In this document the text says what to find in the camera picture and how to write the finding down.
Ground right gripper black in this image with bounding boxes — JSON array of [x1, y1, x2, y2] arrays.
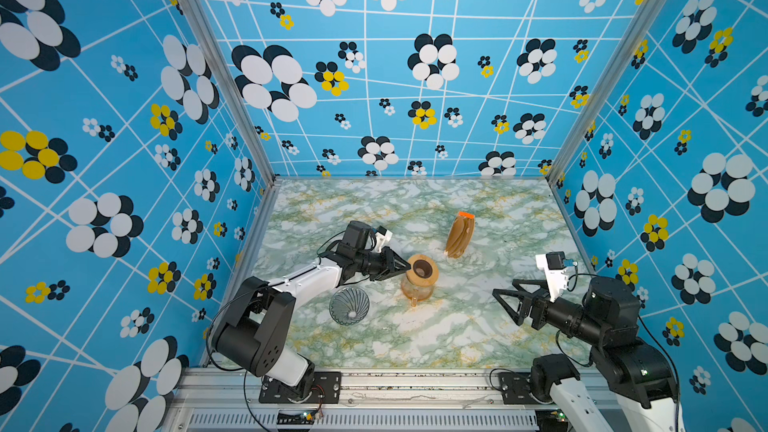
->
[[494, 276, 607, 350]]

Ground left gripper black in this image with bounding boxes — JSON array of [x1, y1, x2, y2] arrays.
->
[[354, 247, 411, 282]]

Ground orange glass coffee carafe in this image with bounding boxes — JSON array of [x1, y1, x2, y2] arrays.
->
[[401, 277, 435, 306]]

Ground grey ribbed glass dripper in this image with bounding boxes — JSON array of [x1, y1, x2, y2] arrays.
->
[[329, 287, 370, 326]]

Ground wooden ring dripper holder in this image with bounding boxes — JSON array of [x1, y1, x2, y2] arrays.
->
[[406, 254, 439, 287]]

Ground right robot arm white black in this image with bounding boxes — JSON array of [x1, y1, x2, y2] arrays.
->
[[492, 276, 685, 431]]

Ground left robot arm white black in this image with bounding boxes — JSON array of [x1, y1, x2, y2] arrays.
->
[[208, 241, 411, 397]]

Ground small green circuit board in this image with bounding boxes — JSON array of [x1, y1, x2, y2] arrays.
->
[[276, 411, 316, 426]]

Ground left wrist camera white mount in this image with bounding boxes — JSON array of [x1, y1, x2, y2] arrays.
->
[[373, 226, 393, 253]]

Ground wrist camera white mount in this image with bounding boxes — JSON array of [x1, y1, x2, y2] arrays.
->
[[373, 226, 393, 253], [535, 251, 578, 302]]

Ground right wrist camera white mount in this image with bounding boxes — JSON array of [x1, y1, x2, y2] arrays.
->
[[535, 251, 578, 302]]

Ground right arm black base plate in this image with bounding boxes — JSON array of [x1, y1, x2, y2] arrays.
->
[[495, 371, 539, 405]]

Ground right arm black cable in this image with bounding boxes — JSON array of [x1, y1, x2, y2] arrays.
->
[[635, 311, 682, 409]]

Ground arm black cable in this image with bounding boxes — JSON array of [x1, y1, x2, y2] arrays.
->
[[635, 311, 682, 409], [205, 287, 271, 373]]

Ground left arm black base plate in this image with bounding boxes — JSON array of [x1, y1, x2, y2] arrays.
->
[[258, 371, 342, 404]]

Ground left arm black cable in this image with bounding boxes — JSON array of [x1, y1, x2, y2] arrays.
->
[[205, 287, 271, 373]]

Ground aluminium front rail frame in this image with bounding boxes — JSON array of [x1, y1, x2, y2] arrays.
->
[[158, 367, 685, 432]]

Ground right aluminium corner post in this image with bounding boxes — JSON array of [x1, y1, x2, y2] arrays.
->
[[547, 0, 667, 188]]

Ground aluminium corner post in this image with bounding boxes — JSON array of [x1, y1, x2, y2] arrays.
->
[[547, 0, 667, 188], [181, 0, 275, 189]]

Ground left aluminium corner post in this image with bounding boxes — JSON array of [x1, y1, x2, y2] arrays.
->
[[181, 0, 275, 189]]

